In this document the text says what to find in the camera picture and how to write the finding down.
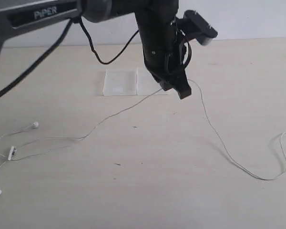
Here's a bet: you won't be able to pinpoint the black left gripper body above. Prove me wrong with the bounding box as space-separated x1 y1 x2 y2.
135 9 186 83

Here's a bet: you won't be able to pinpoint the white wired earphones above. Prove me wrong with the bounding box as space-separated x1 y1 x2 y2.
0 79 286 199

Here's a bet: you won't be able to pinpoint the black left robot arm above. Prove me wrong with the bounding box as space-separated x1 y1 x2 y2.
0 0 192 99

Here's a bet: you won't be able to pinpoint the clear plastic storage case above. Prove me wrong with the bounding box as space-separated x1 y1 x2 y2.
102 68 170 96

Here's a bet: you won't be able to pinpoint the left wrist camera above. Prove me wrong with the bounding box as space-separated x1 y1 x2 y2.
176 10 218 46

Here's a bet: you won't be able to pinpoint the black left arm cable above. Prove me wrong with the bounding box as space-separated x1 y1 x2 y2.
0 16 194 103

